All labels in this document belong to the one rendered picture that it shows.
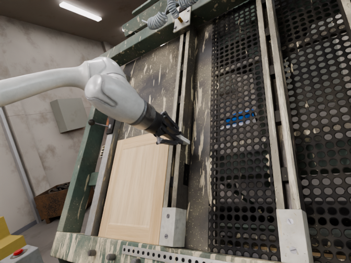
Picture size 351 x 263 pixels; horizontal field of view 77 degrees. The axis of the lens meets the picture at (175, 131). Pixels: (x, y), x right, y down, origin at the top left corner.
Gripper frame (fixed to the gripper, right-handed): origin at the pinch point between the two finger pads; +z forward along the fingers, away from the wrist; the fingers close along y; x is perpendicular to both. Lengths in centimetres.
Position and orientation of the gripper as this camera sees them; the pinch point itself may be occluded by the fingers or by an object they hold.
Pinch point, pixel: (182, 140)
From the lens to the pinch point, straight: 87.1
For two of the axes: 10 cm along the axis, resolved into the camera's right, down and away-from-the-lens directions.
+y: 0.8, -9.1, 4.1
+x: -8.0, 1.8, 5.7
